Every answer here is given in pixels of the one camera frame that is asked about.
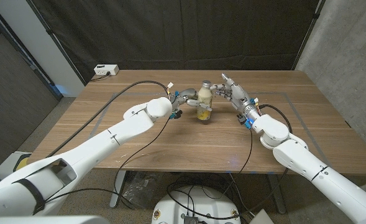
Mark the grey table leg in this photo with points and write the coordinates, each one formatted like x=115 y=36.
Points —
x=277 y=196
x=117 y=189

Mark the organic brewed tea bottle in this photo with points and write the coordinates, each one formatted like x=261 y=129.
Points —
x=204 y=99

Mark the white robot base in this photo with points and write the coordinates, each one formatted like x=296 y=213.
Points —
x=198 y=202

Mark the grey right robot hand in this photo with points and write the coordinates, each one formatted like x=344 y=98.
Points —
x=240 y=96

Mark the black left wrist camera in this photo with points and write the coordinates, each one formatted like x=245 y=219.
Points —
x=176 y=114

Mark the silver bottle cap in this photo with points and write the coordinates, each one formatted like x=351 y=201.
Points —
x=206 y=84

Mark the white board corner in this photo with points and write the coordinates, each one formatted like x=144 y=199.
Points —
x=262 y=217

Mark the white and yellow floor plate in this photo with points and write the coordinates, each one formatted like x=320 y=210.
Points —
x=18 y=160

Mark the black backdrop curtain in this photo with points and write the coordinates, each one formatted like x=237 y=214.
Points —
x=182 y=31

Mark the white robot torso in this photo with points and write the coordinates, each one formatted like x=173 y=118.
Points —
x=46 y=220

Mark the white power strip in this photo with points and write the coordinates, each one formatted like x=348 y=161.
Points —
x=106 y=69

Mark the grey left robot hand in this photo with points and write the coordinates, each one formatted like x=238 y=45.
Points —
x=185 y=95

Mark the black backdrop stand pole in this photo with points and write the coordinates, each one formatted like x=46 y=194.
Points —
x=308 y=34
x=58 y=43

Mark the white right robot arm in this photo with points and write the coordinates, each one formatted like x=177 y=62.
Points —
x=304 y=161

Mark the clear plastic bag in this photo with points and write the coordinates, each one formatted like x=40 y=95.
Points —
x=142 y=186

